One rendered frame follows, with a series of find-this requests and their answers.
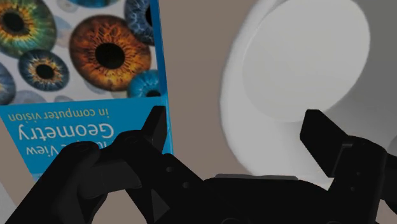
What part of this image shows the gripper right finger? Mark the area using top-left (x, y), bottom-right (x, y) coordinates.
top-left (299, 109), bottom-right (397, 224)

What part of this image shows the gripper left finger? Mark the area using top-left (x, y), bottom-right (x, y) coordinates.
top-left (4, 105), bottom-right (205, 224)

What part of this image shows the blue book with eye pictures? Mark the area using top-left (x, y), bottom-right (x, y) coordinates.
top-left (0, 0), bottom-right (174, 181)

